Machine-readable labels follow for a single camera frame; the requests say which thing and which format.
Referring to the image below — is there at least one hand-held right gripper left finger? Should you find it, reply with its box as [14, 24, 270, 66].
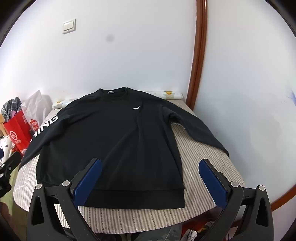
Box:
[26, 158, 103, 241]

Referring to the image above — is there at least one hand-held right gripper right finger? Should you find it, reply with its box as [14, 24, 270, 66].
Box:
[198, 158, 274, 241]

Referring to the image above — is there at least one black long-sleeve sweatshirt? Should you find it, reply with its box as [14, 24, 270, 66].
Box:
[18, 86, 229, 208]

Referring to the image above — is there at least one white spotted soft item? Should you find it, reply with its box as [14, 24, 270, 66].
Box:
[0, 136, 12, 163]

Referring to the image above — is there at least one red paper shopping bag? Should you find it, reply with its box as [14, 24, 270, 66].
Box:
[3, 109, 33, 151]

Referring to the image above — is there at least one striped beige bed cover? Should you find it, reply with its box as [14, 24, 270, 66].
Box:
[13, 98, 245, 234]

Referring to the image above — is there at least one plaid cloth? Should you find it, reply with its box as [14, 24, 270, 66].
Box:
[2, 97, 22, 121]

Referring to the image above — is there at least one white plastic bag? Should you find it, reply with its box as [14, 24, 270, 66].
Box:
[22, 90, 53, 127]

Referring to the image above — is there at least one brown wooden baseboard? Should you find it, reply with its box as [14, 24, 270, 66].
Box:
[270, 183, 296, 212]

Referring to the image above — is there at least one white pillow with yellow print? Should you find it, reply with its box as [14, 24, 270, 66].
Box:
[52, 90, 183, 109]

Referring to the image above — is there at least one brown wooden door frame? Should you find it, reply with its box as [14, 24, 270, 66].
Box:
[186, 0, 207, 112]

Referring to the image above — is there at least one white wall light switch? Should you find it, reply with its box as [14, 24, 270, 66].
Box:
[62, 19, 77, 35]

